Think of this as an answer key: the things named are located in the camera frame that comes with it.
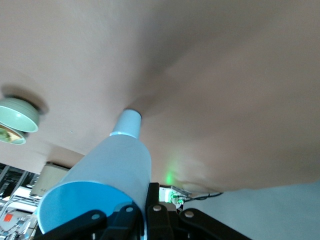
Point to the green ceramic bowl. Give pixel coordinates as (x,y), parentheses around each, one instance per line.
(17,115)

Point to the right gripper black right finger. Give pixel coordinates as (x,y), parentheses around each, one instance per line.
(157,220)

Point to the green lettuce leaf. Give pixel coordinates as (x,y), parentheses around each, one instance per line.
(3,133)

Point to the green ceramic plate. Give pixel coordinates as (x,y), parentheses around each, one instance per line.
(17,141)

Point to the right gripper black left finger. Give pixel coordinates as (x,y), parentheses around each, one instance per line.
(125,225)

